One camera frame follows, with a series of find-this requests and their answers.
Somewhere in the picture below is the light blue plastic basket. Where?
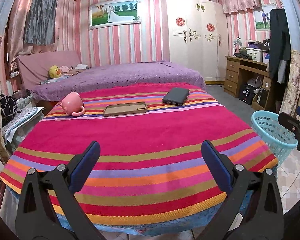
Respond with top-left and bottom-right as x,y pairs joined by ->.
251,111 -> 298,166

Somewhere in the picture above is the floral curtain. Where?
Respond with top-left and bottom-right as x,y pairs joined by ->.
281,50 -> 300,120

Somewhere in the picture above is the wooden desk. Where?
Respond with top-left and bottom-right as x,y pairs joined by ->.
224,56 -> 274,111

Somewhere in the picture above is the black box under desk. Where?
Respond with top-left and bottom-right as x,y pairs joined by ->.
239,84 -> 256,105

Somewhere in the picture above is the white perforated bedside stool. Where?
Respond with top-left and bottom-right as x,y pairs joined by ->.
2,107 -> 45,144

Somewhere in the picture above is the dark hanging coat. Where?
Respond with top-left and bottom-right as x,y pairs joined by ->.
268,8 -> 292,84

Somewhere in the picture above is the white storage box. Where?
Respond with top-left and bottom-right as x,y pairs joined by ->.
245,47 -> 262,62

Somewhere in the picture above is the desk lamp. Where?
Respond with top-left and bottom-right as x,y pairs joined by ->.
233,37 -> 242,56

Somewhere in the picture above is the pink mug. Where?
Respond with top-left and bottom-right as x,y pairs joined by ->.
60,92 -> 85,117

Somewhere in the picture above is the striped pink red blanket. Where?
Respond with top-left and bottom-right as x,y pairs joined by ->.
0,83 -> 277,226

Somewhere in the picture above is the small framed photo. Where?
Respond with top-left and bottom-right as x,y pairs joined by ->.
253,4 -> 276,31

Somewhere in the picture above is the brown phone case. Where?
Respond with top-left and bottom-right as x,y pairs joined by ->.
103,102 -> 147,117

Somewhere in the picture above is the black rectangular case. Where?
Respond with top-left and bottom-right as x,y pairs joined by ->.
162,87 -> 190,106

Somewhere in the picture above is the yellow duck plush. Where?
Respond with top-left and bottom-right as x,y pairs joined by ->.
49,65 -> 61,79

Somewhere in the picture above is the pink headboard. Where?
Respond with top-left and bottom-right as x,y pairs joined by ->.
16,50 -> 81,90

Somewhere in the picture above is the white wardrobe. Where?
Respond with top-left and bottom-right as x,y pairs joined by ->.
162,0 -> 229,83

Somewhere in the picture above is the purple dotted bedspread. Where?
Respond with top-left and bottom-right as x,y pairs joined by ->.
31,61 -> 206,102

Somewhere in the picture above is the grey pink window curtain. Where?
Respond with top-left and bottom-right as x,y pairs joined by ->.
6,0 -> 76,71

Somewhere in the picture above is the framed wedding photo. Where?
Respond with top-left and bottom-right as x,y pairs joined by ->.
88,0 -> 141,30

